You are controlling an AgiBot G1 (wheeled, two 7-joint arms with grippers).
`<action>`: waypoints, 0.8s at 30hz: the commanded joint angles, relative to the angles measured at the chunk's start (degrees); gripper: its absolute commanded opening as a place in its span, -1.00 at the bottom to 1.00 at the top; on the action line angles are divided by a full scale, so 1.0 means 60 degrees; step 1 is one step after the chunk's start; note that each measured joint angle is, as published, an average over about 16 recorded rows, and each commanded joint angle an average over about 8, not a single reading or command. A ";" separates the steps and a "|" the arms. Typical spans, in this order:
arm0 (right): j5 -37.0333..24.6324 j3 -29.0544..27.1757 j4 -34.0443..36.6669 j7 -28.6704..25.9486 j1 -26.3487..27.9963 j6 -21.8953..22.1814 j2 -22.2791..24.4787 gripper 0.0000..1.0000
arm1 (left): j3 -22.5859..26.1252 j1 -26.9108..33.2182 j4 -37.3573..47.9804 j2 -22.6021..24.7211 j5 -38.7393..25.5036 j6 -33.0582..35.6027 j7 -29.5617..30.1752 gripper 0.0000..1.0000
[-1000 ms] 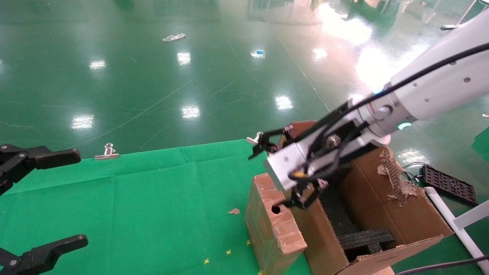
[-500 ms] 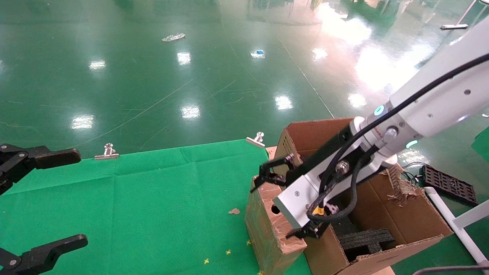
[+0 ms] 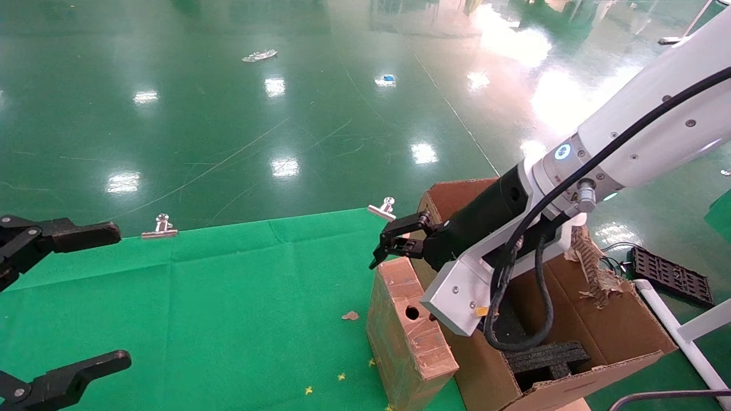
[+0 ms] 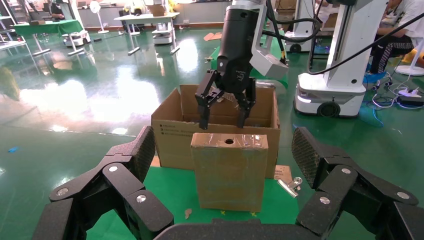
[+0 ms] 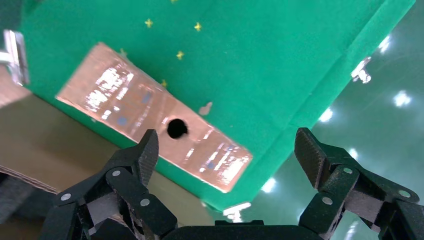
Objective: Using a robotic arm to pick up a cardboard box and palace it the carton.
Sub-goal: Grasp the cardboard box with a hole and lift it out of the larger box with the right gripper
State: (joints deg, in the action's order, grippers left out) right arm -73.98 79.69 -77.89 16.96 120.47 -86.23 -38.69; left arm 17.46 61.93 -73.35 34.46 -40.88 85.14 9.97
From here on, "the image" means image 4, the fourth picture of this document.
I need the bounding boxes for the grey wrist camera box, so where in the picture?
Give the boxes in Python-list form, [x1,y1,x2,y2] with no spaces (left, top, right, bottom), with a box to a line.
[249,51,290,81]

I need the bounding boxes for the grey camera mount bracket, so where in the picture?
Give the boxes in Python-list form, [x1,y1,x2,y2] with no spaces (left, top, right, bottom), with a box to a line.
[251,3,270,58]

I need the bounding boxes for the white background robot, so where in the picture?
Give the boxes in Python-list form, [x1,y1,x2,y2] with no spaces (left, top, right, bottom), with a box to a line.
[284,0,320,55]

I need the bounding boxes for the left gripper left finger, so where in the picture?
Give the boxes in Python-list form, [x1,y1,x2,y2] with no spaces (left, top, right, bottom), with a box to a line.
[31,125,175,240]

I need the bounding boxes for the white wheeled robot body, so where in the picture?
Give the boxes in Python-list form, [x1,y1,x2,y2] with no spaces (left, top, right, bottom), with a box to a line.
[293,0,390,119]

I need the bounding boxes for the black power adapter box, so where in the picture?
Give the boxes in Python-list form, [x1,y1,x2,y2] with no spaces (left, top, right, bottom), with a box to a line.
[396,96,424,108]

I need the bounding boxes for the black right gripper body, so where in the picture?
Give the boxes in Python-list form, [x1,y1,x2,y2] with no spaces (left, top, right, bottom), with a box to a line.
[216,4,260,96]

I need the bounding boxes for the white pedestal fan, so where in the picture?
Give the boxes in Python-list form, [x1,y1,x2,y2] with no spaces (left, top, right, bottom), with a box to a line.
[88,0,110,35]

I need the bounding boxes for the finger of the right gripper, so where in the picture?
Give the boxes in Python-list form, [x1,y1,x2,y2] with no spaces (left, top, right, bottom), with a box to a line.
[194,69,227,131]
[231,77,257,129]

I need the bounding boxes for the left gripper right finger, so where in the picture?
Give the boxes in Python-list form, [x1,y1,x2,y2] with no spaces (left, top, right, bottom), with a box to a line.
[291,126,424,240]

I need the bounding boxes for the white round stand base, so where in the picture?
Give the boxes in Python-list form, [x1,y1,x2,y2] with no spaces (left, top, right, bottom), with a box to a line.
[395,39,424,77]

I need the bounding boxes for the white power strip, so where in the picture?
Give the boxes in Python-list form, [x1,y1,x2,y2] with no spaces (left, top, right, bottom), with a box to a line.
[397,87,422,98]

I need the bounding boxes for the green table cloth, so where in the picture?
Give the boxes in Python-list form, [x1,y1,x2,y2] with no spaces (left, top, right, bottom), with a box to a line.
[86,164,301,240]

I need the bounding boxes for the small white wheeled robot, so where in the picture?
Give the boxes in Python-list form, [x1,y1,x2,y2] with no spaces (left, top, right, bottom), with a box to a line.
[151,22,176,46]
[62,30,92,48]

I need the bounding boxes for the standing person dark clothes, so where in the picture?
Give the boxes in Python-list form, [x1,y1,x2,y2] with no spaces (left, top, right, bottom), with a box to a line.
[49,1,68,21]

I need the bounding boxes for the thin dark cable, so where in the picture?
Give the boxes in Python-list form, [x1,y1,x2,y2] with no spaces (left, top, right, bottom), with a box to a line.
[306,12,424,76]

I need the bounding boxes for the cardboard sheets on floor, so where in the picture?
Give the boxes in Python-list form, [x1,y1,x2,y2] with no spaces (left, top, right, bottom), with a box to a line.
[202,31,224,42]

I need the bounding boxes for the large open cardboard carton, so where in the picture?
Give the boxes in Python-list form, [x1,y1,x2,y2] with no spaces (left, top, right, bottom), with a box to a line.
[151,84,282,180]

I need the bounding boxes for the flat cardboard piece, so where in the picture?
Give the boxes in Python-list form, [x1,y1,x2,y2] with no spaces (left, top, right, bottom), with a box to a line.
[274,164,294,184]

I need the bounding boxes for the silver binder clip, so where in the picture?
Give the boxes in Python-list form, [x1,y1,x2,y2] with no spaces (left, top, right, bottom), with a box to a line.
[277,177,303,199]

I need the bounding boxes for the small brown cardboard box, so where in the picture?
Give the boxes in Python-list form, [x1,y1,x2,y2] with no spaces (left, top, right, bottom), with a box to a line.
[190,132,270,213]

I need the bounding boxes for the black sleeved cable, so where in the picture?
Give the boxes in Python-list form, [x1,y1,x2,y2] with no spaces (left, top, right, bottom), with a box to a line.
[261,0,322,64]

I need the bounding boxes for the seated person white shirt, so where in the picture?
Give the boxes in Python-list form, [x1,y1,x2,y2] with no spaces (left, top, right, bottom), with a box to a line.
[369,0,424,75]

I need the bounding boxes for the green cloth covered table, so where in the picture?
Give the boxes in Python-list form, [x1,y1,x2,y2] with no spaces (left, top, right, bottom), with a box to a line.
[209,33,290,89]

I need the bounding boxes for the white long table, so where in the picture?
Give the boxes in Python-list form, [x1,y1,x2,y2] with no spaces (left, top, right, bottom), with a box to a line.
[113,11,182,56]

